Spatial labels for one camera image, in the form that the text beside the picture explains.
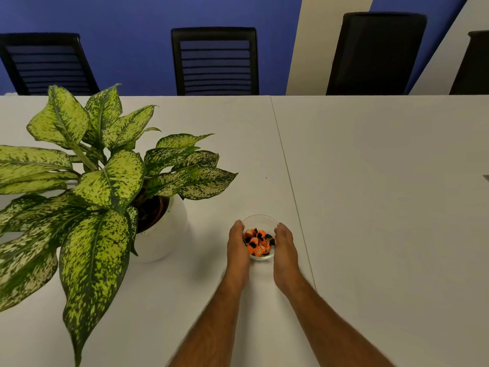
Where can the person's left forearm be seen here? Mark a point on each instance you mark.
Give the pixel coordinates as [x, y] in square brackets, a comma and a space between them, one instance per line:
[208, 326]

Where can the person's right fingers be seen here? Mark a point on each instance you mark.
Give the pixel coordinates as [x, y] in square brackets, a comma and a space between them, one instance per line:
[283, 235]

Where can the black slatted office chair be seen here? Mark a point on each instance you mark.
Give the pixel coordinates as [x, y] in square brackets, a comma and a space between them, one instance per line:
[47, 64]
[215, 61]

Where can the person's right hand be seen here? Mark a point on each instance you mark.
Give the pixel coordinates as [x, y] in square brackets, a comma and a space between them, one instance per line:
[284, 259]

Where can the person's left hand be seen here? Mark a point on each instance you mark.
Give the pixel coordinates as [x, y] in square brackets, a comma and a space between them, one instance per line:
[237, 256]

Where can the green speckled leafy plant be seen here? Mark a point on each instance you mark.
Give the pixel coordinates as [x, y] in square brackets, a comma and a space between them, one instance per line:
[88, 194]

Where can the pile of orange wrapped candies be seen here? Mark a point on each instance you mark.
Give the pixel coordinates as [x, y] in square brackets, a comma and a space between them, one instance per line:
[258, 241]

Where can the person's right forearm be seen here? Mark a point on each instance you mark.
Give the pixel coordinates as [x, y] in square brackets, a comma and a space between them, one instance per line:
[336, 328]

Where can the white round plant pot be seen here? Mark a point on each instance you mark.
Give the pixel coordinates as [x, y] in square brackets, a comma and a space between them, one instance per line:
[160, 233]

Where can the small clear glass bowl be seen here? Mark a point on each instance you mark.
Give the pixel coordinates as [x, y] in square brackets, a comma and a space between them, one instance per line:
[259, 235]

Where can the person's left fingers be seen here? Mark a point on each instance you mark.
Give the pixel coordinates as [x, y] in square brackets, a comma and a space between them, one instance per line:
[237, 233]

